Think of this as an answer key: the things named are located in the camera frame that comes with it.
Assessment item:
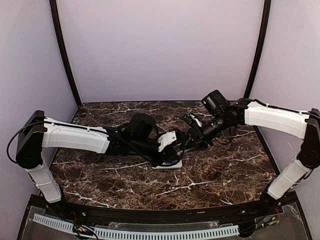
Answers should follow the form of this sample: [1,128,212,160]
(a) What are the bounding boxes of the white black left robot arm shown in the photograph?
[12,110,182,204]

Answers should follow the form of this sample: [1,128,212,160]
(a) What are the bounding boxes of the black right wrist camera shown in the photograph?
[182,112,203,129]

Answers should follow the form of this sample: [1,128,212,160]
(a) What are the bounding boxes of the black enclosure frame post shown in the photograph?
[49,0,82,108]
[241,0,272,106]

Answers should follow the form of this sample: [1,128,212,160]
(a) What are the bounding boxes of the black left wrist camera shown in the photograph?
[156,129,185,153]

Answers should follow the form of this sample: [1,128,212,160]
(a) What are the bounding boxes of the black front table rail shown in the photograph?
[23,193,301,228]

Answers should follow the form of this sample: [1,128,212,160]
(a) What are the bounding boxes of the white air conditioner remote control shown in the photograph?
[152,160,183,170]

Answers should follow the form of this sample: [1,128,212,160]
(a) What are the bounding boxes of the white slotted cable duct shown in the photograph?
[32,213,240,240]

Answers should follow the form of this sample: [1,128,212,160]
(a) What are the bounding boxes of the black enclosure frame post left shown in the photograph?
[49,0,82,108]

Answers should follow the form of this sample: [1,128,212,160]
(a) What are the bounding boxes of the black enclosure frame post right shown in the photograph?
[241,0,272,106]

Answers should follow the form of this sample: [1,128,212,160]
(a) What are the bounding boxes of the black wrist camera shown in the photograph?
[156,129,185,153]
[182,112,203,129]

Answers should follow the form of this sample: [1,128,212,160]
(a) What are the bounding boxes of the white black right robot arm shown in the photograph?
[185,90,320,201]

